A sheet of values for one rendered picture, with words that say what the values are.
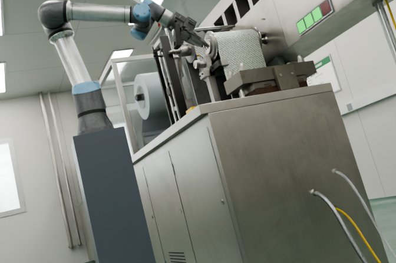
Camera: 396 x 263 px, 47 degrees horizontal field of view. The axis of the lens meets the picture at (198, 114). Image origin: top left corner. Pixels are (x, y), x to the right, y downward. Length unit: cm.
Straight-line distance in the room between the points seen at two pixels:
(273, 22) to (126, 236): 126
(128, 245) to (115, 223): 9
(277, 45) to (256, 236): 100
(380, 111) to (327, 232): 328
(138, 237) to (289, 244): 57
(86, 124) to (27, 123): 579
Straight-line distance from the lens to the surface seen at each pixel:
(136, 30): 210
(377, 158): 526
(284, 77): 201
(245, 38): 226
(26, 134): 755
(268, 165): 181
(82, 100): 185
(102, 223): 174
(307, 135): 194
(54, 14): 203
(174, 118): 245
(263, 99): 187
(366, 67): 514
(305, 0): 213
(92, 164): 175
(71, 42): 211
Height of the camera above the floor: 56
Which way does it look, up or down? 10 degrees up
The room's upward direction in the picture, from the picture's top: 15 degrees counter-clockwise
